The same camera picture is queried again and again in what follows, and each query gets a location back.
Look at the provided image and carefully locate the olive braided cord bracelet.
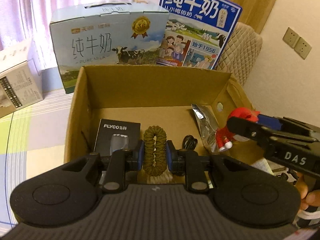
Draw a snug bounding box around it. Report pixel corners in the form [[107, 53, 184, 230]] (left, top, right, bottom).
[[142, 126, 168, 177]]

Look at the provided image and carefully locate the beige wall socket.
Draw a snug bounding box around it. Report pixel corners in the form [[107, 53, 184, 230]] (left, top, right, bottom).
[[282, 27, 301, 48], [295, 37, 312, 60]]

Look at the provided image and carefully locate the pink sheer curtain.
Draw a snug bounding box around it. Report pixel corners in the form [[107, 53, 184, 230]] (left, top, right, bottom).
[[0, 0, 161, 53]]

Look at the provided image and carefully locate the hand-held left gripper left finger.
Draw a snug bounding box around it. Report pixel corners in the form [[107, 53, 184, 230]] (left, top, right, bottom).
[[62, 140, 145, 193]]

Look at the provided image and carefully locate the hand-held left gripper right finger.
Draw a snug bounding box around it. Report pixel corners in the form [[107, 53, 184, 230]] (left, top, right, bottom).
[[166, 140, 252, 193]]

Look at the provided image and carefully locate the brown cardboard box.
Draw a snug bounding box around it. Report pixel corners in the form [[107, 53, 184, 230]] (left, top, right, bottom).
[[64, 65, 273, 177]]

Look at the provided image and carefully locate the black toy car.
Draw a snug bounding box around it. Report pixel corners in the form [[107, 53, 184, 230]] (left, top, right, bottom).
[[183, 135, 199, 152]]

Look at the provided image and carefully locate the beige quilted chair cover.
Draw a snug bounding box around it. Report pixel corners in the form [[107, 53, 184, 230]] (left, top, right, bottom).
[[216, 22, 263, 86]]

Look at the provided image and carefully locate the person's right hand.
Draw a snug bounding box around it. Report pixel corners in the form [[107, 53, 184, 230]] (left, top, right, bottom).
[[299, 179, 320, 212]]

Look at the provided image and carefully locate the black shaver box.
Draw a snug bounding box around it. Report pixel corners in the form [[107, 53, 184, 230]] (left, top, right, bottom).
[[94, 119, 141, 156]]

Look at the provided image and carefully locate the dark blue milk carton box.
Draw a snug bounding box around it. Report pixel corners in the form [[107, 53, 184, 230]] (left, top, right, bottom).
[[156, 0, 243, 70]]

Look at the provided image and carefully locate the white product box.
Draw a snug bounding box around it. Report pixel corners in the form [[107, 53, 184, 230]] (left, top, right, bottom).
[[0, 39, 44, 117]]

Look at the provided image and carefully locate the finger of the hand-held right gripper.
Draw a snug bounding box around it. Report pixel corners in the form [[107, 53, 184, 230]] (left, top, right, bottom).
[[226, 116, 272, 146], [257, 114, 286, 131]]

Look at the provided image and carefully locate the wooden door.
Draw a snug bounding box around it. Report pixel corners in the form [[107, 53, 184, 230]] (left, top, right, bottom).
[[207, 0, 284, 34]]

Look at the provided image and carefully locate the light blue milk carton box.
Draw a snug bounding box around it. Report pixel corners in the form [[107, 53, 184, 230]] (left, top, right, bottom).
[[49, 0, 170, 94]]

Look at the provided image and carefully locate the silver foil pouch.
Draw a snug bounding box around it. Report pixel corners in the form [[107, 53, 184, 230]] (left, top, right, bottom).
[[191, 103, 221, 153]]

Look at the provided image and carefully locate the red-hatted blue cat figure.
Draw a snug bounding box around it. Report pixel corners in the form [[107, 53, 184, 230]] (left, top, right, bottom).
[[216, 107, 261, 153]]

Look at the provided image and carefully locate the checked tablecloth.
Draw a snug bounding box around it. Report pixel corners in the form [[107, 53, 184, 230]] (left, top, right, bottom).
[[0, 87, 76, 230]]

